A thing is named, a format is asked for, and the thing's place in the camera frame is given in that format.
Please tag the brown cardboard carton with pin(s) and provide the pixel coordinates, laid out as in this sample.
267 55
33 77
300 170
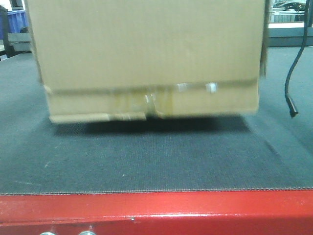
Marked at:
105 60

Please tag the dark grey conveyor belt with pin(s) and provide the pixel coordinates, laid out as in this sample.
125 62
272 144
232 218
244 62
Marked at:
268 150

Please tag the red conveyor frame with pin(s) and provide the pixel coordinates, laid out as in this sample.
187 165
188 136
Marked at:
258 212

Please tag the distant blue crate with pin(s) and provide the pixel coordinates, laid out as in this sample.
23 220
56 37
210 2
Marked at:
17 20

